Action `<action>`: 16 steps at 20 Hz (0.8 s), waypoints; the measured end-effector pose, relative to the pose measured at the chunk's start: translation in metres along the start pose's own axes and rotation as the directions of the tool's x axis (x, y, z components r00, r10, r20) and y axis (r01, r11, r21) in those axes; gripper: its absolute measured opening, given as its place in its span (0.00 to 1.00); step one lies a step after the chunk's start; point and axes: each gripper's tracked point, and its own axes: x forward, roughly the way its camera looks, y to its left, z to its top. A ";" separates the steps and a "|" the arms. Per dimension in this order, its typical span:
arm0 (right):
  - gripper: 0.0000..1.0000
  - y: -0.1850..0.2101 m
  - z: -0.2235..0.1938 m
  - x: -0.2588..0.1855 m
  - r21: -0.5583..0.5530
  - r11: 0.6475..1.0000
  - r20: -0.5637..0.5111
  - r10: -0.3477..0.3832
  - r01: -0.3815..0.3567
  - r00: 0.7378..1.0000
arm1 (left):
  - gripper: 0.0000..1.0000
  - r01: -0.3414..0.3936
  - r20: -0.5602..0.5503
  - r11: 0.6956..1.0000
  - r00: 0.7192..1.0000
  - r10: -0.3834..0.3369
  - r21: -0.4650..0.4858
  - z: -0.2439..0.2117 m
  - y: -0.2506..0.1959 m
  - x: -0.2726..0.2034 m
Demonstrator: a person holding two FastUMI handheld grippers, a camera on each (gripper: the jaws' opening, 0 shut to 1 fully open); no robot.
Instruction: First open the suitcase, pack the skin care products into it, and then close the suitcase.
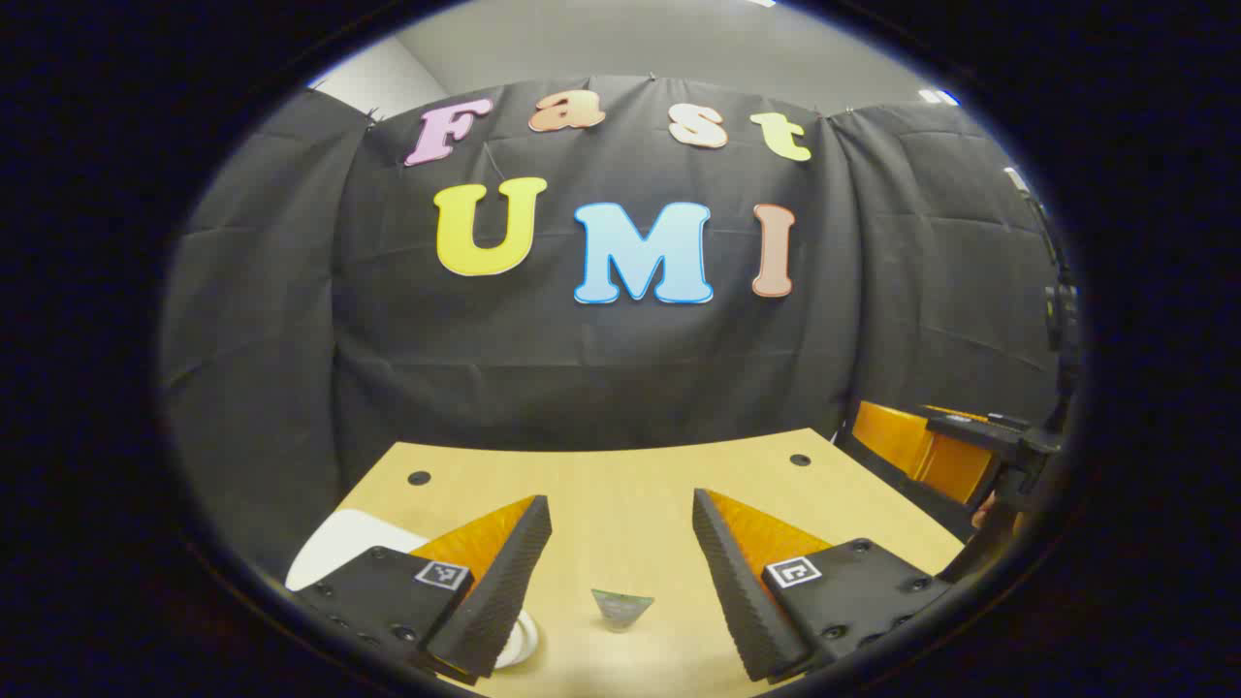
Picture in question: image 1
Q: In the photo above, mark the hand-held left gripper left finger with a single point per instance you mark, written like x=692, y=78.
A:
x=504, y=582

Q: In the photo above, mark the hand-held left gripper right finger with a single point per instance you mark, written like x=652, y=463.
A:
x=732, y=582

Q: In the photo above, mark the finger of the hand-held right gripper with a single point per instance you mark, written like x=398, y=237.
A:
x=887, y=436
x=960, y=470

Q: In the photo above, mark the black backdrop cloth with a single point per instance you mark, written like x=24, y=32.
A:
x=582, y=359

